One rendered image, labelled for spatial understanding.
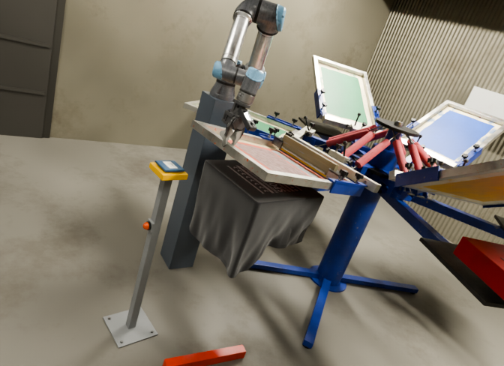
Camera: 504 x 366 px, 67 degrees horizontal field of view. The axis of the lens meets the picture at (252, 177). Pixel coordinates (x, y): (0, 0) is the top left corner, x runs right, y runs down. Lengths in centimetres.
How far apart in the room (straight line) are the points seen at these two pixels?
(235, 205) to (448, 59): 426
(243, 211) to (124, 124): 296
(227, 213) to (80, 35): 280
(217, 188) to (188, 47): 283
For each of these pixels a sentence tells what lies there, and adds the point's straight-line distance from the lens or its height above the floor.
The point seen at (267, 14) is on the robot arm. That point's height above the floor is 170.
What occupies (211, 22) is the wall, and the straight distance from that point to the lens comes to 459.
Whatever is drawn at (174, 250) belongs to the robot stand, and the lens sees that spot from 263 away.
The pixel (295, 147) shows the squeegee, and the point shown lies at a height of 109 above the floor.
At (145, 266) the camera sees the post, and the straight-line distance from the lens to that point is 201.
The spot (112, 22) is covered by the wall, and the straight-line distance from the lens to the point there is 424.
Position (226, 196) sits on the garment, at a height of 87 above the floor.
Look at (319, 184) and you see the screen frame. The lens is 182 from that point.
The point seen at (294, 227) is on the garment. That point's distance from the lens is 200.
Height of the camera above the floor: 164
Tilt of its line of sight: 21 degrees down
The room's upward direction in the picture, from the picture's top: 18 degrees clockwise
